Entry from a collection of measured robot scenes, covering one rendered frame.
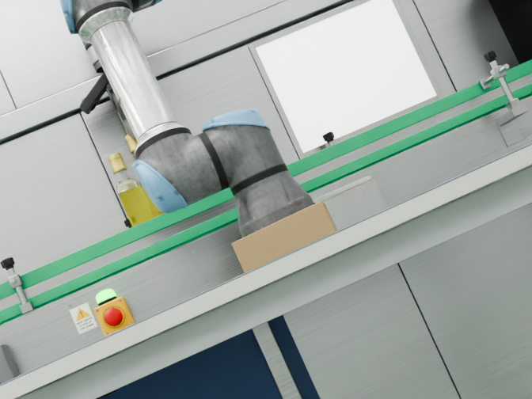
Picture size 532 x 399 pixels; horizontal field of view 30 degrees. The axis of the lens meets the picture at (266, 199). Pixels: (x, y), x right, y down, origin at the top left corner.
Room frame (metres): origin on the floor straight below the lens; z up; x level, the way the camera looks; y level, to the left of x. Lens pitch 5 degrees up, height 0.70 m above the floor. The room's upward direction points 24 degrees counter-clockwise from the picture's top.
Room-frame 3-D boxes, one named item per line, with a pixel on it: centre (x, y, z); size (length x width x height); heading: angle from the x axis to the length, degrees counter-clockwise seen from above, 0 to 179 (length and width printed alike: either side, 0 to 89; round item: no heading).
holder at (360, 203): (2.27, -0.13, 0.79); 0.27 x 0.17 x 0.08; 9
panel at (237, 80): (2.60, -0.10, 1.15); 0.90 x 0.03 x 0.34; 99
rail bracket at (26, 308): (2.18, 0.58, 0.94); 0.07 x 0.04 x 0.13; 9
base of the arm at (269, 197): (1.89, 0.00, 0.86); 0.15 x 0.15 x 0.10
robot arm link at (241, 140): (1.89, 0.00, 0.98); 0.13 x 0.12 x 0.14; 99
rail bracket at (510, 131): (2.42, -0.64, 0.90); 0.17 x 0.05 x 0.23; 9
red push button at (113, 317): (2.15, 0.40, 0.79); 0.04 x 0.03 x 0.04; 99
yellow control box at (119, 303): (2.19, 0.41, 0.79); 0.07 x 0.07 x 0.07; 9
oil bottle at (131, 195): (2.40, 0.30, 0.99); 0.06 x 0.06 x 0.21; 8
